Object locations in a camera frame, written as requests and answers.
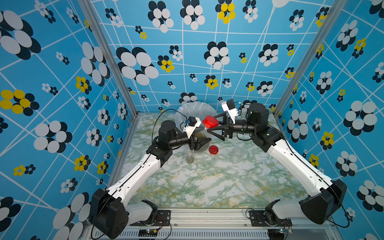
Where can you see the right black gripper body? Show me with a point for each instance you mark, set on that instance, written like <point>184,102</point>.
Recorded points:
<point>230,129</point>

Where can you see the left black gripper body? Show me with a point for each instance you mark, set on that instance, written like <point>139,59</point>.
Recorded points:
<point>191,143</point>

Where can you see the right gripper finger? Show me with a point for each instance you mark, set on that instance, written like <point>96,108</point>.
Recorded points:
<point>219,132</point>
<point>223,118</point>

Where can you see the small red jar lid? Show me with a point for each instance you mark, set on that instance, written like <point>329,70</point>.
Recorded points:
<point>213,150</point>

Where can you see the clear jar large red lid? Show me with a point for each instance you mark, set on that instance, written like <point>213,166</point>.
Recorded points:
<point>201,133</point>

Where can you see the clear jar of mung beans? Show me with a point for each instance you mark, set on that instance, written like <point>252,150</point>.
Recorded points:
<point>237,154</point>

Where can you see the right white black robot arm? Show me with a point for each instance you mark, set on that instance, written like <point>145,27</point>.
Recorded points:
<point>324,195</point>

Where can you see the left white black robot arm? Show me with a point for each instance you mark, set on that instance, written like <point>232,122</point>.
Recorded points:
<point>110,211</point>

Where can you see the tall clear jar white lid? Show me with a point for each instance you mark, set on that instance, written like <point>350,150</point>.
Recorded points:
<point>190,156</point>

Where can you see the left green circuit board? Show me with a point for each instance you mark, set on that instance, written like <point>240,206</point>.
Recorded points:
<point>148,233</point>

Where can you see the green circuit board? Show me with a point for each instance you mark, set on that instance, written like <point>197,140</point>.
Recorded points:
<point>279,234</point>
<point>148,233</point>

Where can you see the right green circuit board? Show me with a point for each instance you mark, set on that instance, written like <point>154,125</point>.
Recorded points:
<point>279,234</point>

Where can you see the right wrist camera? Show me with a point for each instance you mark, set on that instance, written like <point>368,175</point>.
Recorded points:
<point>230,107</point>

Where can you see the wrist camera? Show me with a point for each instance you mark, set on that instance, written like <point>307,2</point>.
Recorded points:
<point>230,107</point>
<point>191,124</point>

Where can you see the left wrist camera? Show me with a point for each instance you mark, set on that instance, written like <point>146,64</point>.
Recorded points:
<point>191,124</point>

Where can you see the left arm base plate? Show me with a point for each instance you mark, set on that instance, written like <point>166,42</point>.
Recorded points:
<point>161,218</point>

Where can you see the aluminium front frame rail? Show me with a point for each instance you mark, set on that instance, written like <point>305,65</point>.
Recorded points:
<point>227,224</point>

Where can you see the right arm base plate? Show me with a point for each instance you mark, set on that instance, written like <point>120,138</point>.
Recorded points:
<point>260,218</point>

